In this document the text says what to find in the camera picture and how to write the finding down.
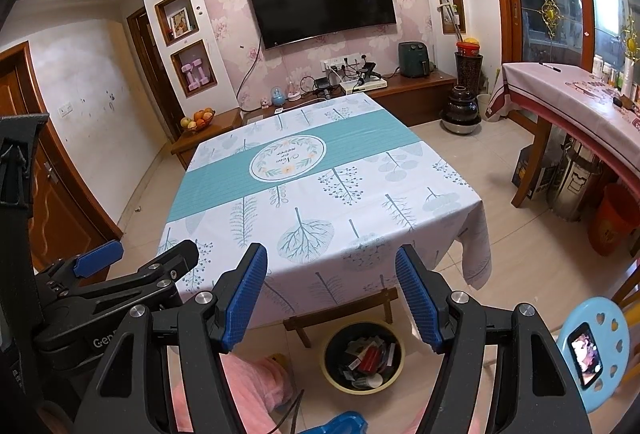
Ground dark round jar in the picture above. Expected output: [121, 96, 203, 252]
[440, 84, 482, 135]

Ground wooden table frame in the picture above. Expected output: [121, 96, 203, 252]
[282, 286, 398, 349]

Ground dark green air fryer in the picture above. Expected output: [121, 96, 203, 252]
[398, 42, 431, 78]

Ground orange bucket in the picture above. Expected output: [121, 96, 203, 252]
[587, 184, 638, 257]

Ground black smartphone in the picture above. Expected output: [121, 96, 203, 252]
[567, 322, 604, 390]

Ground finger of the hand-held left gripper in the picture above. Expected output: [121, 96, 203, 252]
[54, 240, 200, 301]
[36, 241, 125, 299]

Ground dark cardboard box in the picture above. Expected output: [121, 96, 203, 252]
[511, 145, 556, 201]

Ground picture frame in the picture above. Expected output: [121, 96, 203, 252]
[167, 8, 190, 37]

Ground brown wooden door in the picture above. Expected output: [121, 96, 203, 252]
[0, 41, 123, 275]

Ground person's right leg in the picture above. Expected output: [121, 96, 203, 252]
[400, 394, 441, 434]

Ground light blue plastic stool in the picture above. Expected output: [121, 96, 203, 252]
[555, 296, 631, 415]

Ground wooden television cabinet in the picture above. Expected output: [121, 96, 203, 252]
[171, 70, 458, 169]

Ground person's leg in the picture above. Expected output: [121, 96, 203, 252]
[400, 394, 441, 434]
[170, 354, 296, 434]

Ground person's left leg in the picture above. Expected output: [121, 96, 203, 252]
[170, 354, 296, 434]

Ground yellow rimmed waste bin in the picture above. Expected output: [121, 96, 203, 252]
[320, 320, 407, 396]

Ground gold hanging ornament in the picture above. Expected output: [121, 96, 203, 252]
[542, 0, 563, 39]

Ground pink side table cloth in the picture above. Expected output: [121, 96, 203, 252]
[486, 61, 640, 195]

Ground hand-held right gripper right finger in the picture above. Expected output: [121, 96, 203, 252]
[395, 244, 592, 434]

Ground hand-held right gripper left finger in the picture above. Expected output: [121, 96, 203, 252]
[72, 243, 269, 434]

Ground white set-top box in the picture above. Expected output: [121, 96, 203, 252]
[339, 78, 388, 95]

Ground fruit bowl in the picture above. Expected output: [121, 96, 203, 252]
[181, 108, 217, 133]

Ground row of small bottles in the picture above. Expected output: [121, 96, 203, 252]
[592, 55, 640, 102]

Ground white wall power sockets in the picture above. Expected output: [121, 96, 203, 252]
[322, 54, 363, 69]

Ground thin cable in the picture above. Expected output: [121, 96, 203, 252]
[270, 389, 306, 434]

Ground steel pot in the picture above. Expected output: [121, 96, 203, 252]
[546, 141, 603, 221]

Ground dark wooden door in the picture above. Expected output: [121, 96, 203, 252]
[126, 8, 186, 139]

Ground black curved television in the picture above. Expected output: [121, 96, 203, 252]
[245, 0, 397, 50]

